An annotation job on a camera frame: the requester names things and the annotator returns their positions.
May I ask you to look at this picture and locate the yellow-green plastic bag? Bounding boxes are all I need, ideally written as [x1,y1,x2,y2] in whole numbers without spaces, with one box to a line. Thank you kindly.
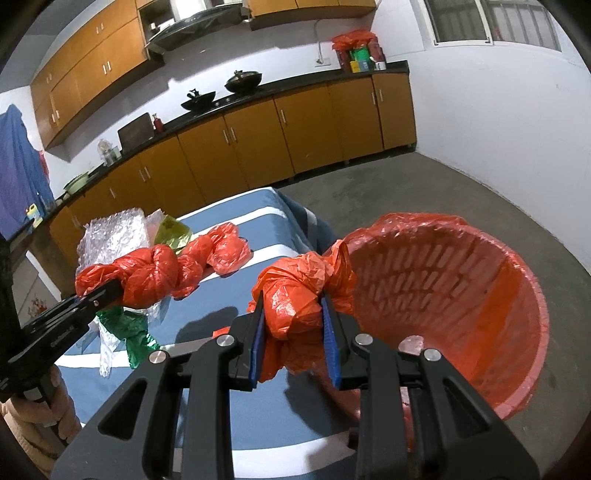
[154,215,193,253]

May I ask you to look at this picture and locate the red plastic basket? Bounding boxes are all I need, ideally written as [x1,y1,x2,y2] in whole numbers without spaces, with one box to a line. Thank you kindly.
[318,212,551,444]

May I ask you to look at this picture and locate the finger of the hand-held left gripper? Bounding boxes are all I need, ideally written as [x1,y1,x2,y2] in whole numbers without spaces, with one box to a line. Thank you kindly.
[69,279,124,321]

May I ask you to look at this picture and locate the clear bubble wrap sheet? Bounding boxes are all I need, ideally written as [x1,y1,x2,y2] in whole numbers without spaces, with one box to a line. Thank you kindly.
[76,208,155,274]

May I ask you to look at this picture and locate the long knotted red plastic bag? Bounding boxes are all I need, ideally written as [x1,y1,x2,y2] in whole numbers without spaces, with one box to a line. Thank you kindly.
[75,244,205,311]

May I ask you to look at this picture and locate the barred window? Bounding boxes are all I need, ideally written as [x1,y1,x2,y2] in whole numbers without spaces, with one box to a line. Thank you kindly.
[424,0,563,52]

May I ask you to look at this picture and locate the black wok with lid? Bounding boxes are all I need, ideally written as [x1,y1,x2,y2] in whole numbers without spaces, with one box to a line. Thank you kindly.
[224,70,262,96]

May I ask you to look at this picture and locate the dark brown board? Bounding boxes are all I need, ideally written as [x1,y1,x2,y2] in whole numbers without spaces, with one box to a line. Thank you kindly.
[117,112,156,151]

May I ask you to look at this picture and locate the glass jar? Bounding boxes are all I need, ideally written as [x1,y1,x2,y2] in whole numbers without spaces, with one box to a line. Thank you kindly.
[97,138,120,167]

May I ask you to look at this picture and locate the black kitchen countertop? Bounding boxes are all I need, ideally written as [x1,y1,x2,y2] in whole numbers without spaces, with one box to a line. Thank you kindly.
[54,60,410,209]

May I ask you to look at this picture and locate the range hood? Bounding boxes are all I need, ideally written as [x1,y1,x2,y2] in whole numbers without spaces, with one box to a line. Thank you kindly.
[147,4,251,57]

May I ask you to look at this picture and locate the green plastic bag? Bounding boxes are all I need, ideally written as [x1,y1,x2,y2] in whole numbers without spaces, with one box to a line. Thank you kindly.
[95,307,160,370]

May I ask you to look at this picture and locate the orange wooden wall cabinets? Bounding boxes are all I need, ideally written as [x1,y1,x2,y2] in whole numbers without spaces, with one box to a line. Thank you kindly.
[30,0,378,149]

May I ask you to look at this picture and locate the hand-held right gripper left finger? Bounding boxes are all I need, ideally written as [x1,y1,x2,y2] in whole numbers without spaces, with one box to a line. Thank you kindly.
[50,290,267,480]

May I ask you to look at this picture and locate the red bag on containers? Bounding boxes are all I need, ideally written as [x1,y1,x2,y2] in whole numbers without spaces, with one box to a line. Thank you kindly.
[332,30,382,52]

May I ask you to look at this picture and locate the person's left hand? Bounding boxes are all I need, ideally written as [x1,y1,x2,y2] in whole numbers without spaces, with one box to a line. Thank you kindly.
[46,364,83,441]

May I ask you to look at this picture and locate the open black wok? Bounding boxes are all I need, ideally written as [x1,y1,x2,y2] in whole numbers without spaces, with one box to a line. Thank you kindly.
[180,90,217,112]

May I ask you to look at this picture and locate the pink plastic bag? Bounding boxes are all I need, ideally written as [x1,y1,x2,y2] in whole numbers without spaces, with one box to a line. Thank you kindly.
[143,210,170,246]

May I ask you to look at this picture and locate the clear plastic wrap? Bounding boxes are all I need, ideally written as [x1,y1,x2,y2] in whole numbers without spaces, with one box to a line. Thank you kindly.
[88,295,177,380]

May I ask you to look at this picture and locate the orange wooden base cabinets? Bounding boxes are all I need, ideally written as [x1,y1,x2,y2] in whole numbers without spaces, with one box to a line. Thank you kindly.
[48,73,417,260]

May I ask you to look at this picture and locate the hanging blue garment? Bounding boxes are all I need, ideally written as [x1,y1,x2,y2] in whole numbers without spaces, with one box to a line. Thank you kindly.
[0,104,54,237]

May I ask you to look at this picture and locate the blue white striped cloth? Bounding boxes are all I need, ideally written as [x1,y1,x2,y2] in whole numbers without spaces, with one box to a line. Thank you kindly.
[55,186,362,463]

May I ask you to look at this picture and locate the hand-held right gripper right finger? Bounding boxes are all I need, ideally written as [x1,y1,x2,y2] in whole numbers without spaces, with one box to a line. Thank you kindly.
[321,294,540,480]

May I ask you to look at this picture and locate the pale green pot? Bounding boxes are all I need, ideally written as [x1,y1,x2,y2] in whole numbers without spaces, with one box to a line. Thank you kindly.
[63,172,91,195]

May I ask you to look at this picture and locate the small knotted red plastic bag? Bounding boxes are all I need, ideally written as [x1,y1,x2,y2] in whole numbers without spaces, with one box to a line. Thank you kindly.
[185,222,253,278]

